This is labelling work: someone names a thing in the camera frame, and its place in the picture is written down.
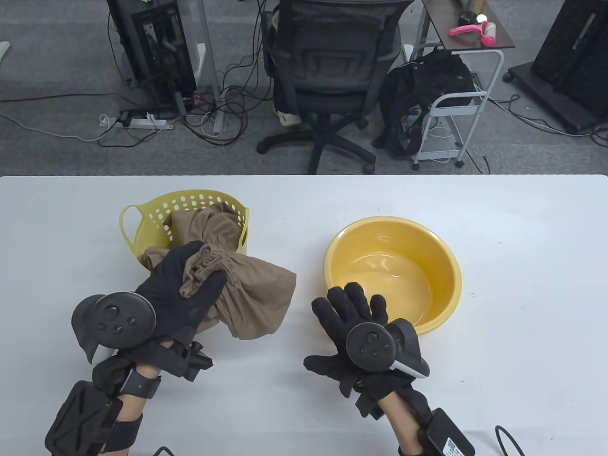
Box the black computer tower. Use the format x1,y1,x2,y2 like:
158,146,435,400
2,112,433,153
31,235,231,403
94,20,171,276
107,0,198,110

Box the black backpack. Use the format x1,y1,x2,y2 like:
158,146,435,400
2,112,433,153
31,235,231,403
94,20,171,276
372,47,475,158

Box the white power strip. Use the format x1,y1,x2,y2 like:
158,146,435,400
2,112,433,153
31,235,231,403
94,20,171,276
124,118,174,130

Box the pink handled roller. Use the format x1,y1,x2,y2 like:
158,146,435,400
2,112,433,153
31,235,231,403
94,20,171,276
450,21,497,47

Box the person's left hand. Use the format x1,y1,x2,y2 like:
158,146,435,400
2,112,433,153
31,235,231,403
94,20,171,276
113,241,229,367

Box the yellow round plastic basin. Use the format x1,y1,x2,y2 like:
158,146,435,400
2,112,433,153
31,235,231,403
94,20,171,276
324,216,462,335

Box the black mesh office chair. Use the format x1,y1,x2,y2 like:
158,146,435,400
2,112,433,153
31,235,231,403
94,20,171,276
256,0,416,175

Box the black handheld controller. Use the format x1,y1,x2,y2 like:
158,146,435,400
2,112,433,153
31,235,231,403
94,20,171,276
346,318,430,379
71,291,157,365

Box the grey metal desk leg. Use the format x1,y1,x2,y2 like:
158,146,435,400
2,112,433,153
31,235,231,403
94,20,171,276
197,0,226,136

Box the yellow perforated plastic basket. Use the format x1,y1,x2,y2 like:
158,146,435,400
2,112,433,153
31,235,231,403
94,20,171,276
119,190,250,269

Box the black cabinet on casters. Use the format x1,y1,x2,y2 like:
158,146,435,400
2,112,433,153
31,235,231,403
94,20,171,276
503,0,608,134

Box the white cart with brown top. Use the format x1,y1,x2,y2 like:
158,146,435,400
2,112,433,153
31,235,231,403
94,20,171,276
411,0,516,171

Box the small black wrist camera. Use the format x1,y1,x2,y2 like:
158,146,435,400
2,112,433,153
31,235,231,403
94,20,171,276
178,342,213,382

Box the black box wrist device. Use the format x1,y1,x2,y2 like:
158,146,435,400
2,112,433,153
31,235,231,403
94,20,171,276
418,408,475,456

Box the tangle of black cables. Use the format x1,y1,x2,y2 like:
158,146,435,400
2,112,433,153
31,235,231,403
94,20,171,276
180,52,269,147

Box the black lattice forearm brace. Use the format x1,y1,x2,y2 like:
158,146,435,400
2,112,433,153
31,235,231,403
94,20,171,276
45,380,124,456

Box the tan shorts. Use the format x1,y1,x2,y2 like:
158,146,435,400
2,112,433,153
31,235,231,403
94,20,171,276
138,203,244,271
180,245,297,340

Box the person's left forearm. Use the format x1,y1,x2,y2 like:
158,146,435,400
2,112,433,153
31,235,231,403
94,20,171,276
114,366,164,423

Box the person's right hand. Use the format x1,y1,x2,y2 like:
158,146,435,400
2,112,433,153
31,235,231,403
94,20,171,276
304,282,431,419

